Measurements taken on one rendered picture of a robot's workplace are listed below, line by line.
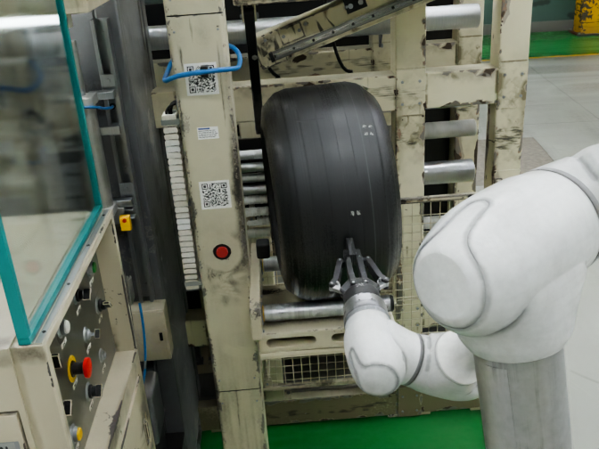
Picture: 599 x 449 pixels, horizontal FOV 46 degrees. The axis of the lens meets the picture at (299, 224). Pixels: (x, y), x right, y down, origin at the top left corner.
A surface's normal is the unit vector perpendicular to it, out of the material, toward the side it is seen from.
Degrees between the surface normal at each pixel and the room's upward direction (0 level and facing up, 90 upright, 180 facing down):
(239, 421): 90
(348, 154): 51
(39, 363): 90
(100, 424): 0
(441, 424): 0
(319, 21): 90
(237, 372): 90
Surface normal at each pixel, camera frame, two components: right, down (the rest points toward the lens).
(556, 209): 0.34, -0.51
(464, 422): -0.06, -0.91
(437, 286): -0.78, 0.23
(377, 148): 0.30, -0.31
